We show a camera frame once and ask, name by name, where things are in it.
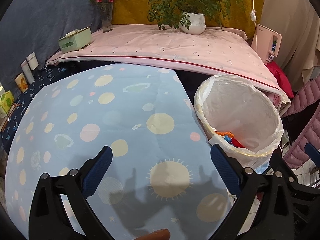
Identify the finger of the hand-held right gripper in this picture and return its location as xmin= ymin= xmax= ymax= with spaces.
xmin=304 ymin=142 xmax=320 ymax=167
xmin=271 ymin=152 xmax=320 ymax=220

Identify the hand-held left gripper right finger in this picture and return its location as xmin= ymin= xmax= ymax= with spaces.
xmin=211 ymin=145 xmax=297 ymax=240

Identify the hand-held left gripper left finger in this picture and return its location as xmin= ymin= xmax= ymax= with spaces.
xmin=28 ymin=145 xmax=113 ymax=240

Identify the bin with white plastic liner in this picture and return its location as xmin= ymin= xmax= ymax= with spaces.
xmin=194 ymin=74 xmax=284 ymax=174

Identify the pink down jacket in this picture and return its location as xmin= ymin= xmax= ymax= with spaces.
xmin=282 ymin=76 xmax=320 ymax=170

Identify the blue dotted cloth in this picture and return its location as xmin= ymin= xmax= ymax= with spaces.
xmin=5 ymin=64 xmax=235 ymax=240

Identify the red cloth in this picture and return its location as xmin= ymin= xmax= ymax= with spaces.
xmin=266 ymin=61 xmax=295 ymax=99

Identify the reddish brown object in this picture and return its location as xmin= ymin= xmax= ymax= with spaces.
xmin=132 ymin=229 xmax=171 ymax=240

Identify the green printed tissue pack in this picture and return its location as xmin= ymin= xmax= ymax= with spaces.
xmin=0 ymin=90 xmax=15 ymax=119

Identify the box with orange print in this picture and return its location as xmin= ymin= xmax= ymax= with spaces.
xmin=14 ymin=72 xmax=28 ymax=93

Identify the white tall box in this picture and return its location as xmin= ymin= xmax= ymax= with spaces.
xmin=20 ymin=60 xmax=35 ymax=85

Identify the white cylindrical can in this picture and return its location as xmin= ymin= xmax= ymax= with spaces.
xmin=26 ymin=52 xmax=38 ymax=71

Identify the green tissue box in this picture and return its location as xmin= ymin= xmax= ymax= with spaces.
xmin=58 ymin=27 xmax=92 ymax=53

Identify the pink patterned cloth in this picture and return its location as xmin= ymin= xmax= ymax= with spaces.
xmin=45 ymin=24 xmax=292 ymax=110

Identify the beige draped cloth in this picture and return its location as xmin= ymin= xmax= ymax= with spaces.
xmin=260 ymin=0 xmax=320 ymax=92

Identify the green plant in white pot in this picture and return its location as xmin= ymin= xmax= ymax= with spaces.
xmin=125 ymin=0 xmax=247 ymax=35

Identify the glass vase with red flowers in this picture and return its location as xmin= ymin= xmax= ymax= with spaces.
xmin=90 ymin=0 xmax=118 ymax=33

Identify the mustard yellow backdrop cloth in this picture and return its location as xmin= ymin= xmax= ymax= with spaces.
xmin=111 ymin=0 xmax=265 ymax=28

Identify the blue grey backdrop cloth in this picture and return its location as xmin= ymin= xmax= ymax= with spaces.
xmin=0 ymin=0 xmax=113 ymax=100

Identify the white cable with switch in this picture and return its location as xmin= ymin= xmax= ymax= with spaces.
xmin=249 ymin=0 xmax=259 ymax=45

